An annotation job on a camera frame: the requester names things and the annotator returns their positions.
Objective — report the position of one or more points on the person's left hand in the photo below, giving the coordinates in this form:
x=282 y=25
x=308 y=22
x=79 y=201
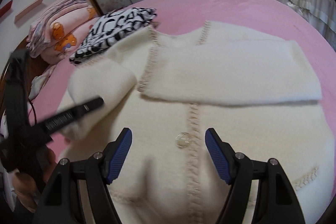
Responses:
x=23 y=183

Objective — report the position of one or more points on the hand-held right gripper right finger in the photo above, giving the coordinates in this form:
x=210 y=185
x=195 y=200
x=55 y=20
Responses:
x=218 y=158

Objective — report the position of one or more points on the white fuzzy cardigan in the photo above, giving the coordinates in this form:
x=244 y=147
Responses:
x=210 y=77

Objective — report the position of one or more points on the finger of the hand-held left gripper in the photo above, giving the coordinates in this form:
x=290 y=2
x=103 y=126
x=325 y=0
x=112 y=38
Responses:
x=89 y=106

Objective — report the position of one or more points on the pale pink pillow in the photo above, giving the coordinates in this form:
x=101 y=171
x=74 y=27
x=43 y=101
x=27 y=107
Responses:
x=39 y=82

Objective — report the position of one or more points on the pink bed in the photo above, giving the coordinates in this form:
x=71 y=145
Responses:
x=249 y=3

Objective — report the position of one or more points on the black and white patterned cloth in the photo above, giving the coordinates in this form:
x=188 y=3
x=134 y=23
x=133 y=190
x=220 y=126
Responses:
x=113 y=27

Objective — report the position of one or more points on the pink bear print quilt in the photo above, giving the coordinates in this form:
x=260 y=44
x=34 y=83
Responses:
x=68 y=17

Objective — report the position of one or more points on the red wall shelf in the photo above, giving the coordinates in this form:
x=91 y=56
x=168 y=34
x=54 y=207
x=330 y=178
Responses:
x=6 y=9

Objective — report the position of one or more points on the brown wooden headboard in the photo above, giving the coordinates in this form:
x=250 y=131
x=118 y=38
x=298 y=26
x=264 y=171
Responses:
x=23 y=45

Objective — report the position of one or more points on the pink wall shelf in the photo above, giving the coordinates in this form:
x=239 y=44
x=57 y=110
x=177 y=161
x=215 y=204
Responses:
x=30 y=9

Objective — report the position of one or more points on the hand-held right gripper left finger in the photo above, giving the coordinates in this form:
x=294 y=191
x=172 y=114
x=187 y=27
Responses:
x=120 y=157

